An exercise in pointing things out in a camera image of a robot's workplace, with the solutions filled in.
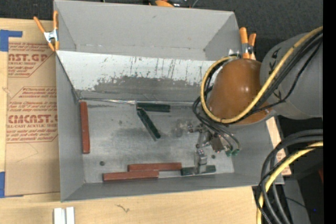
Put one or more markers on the brown cardboard board red print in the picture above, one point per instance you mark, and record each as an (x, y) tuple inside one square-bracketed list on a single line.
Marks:
[(31, 165)]

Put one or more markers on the dark green flat block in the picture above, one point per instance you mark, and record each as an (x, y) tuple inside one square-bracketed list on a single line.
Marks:
[(149, 124), (153, 107), (187, 171)]

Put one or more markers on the grey metal bin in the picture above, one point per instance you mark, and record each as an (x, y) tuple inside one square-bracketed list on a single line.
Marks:
[(147, 29)]

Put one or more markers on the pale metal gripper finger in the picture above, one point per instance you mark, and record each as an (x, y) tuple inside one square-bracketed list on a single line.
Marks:
[(201, 161), (193, 128)]

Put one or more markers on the red-brown flat block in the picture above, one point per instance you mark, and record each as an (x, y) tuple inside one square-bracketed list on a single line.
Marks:
[(130, 176), (85, 128), (155, 166)]

